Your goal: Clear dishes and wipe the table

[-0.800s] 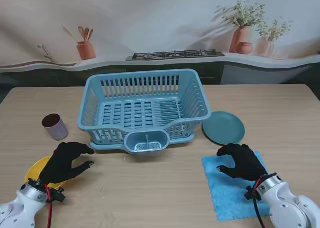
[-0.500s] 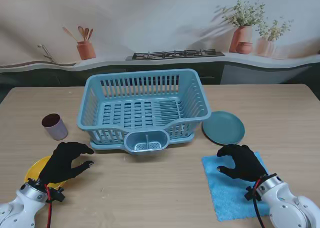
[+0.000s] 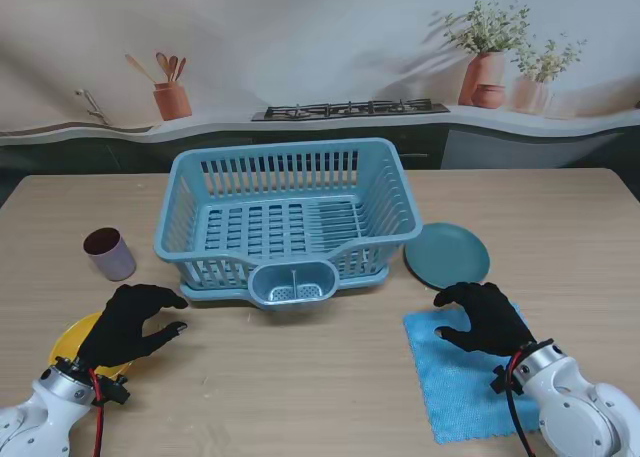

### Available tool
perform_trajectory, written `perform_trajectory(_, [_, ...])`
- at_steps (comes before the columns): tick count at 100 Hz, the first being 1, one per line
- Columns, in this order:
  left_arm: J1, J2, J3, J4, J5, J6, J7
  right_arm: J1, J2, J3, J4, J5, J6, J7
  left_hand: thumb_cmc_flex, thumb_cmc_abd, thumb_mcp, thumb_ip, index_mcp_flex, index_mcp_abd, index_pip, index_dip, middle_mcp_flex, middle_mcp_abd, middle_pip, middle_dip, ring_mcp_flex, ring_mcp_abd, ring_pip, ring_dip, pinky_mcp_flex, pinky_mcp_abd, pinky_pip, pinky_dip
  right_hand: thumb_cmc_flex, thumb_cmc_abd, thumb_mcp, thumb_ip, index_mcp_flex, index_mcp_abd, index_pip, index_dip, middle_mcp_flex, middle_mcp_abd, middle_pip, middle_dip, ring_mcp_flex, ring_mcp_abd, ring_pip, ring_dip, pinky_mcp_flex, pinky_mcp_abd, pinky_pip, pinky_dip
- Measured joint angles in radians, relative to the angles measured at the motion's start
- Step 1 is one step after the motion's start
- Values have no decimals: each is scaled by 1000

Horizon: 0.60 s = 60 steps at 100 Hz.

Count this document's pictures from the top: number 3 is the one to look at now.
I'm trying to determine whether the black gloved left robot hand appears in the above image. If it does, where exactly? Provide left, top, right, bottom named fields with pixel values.
left=77, top=282, right=190, bottom=377

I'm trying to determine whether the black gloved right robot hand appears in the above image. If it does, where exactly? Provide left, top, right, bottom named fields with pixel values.
left=432, top=280, right=539, bottom=373

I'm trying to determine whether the yellow bowl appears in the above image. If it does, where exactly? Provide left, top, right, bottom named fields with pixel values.
left=47, top=310, right=136, bottom=379

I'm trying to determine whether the lilac plastic cup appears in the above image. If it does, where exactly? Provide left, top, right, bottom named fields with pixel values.
left=82, top=227, right=137, bottom=282

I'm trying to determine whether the teal plate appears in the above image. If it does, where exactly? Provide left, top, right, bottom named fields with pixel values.
left=403, top=221, right=492, bottom=291

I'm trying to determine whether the blue microfibre cloth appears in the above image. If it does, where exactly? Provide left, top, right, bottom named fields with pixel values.
left=402, top=301, right=545, bottom=446

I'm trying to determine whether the light blue dish rack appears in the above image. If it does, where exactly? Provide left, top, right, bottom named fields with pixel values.
left=178, top=266, right=390, bottom=304

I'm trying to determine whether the blue plastic dish rack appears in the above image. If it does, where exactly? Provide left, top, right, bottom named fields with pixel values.
left=153, top=137, right=424, bottom=312

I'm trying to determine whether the blue cutlery holder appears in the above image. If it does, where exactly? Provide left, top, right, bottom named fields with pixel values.
left=248, top=259, right=339, bottom=312

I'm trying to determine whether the printed kitchen backdrop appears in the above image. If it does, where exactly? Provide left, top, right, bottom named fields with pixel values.
left=0, top=0, right=640, bottom=177

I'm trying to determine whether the red and black right arm cable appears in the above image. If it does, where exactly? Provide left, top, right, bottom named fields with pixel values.
left=503, top=351, right=540, bottom=457

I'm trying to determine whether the red and black arm cable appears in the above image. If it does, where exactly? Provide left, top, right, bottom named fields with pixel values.
left=503, top=351, right=540, bottom=457
left=87, top=368, right=107, bottom=457

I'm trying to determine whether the red and black left arm cable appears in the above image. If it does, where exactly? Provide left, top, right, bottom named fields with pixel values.
left=87, top=368, right=107, bottom=457

